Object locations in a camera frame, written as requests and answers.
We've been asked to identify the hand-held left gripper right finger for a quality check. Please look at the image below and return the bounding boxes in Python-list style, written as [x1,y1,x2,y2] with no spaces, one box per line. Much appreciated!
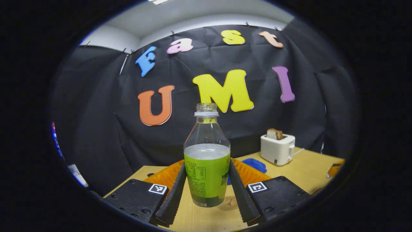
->
[229,158,312,226]

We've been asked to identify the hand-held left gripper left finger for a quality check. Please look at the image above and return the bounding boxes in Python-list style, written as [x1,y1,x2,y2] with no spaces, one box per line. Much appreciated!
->
[102,160,188,227]

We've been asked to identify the clear green-label water bottle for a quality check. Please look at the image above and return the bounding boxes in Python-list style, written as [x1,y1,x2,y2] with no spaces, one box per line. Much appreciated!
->
[183,103,231,208]

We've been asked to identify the blue towel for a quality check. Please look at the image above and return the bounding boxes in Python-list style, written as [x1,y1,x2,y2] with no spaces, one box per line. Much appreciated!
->
[241,158,267,174]

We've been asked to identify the white toaster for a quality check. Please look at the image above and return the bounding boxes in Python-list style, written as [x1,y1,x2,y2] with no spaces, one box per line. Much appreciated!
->
[260,133,295,166]

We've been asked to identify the bread slice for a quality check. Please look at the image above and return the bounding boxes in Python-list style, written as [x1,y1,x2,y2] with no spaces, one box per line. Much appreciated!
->
[267,128,284,140]

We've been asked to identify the white side table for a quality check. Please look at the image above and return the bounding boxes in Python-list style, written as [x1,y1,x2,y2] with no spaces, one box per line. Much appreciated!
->
[67,164,89,188]

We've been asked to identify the black backdrop cloth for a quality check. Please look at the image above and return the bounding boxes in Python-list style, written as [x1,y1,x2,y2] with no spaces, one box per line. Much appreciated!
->
[51,19,358,197]

